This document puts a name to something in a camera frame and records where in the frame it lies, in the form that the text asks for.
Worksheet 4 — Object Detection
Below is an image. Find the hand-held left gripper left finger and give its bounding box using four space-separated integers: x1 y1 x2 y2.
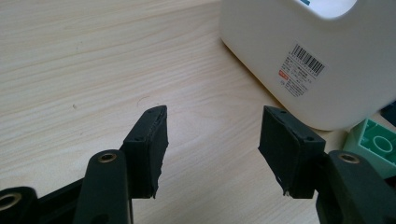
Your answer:
120 105 170 200

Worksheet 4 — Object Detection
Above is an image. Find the teal building block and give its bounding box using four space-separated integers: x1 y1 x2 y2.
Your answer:
342 118 396 180

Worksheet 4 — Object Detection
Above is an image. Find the white plastic storage bin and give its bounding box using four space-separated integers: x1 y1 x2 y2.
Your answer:
219 0 396 132

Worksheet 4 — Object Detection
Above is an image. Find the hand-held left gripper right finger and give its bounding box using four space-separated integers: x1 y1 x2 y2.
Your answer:
257 105 327 200

